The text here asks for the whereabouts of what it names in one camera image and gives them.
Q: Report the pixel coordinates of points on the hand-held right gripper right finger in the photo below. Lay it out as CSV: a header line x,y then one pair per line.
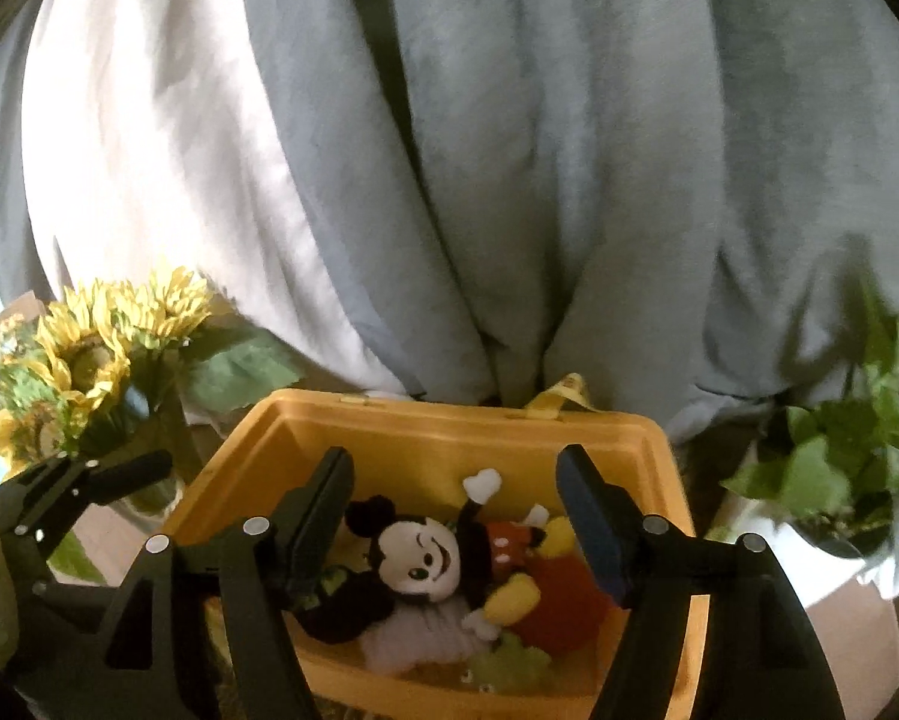
x,y
591,532

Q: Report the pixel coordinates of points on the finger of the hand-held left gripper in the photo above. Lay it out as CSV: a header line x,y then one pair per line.
x,y
112,476

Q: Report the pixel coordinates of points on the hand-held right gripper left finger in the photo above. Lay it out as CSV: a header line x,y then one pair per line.
x,y
322,532

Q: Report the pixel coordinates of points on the green patterned soft toy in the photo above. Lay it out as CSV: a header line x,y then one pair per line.
x,y
331,583

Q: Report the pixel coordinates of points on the pink egg-shaped sponge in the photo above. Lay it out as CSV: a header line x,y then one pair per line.
x,y
565,604

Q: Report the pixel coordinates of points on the mouse plush toy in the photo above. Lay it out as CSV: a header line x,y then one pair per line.
x,y
419,555

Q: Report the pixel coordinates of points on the purple fluffy headband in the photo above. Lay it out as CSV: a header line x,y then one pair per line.
x,y
419,637

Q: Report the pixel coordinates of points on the orange storage box yellow ribbons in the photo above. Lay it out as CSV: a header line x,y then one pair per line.
x,y
434,442

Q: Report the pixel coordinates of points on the green plush toy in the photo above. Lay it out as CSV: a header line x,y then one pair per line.
x,y
513,667

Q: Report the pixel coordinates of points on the sunflower bouquet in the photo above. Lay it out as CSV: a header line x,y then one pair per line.
x,y
82,360

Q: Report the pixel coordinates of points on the white plant pot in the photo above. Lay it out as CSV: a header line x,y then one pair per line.
x,y
794,562

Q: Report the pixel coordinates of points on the green leafy plant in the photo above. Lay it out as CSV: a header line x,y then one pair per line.
x,y
816,465

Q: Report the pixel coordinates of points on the white bed sheet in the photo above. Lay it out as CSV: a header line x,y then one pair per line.
x,y
179,165

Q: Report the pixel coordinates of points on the grey bedding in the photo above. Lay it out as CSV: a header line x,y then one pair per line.
x,y
569,165

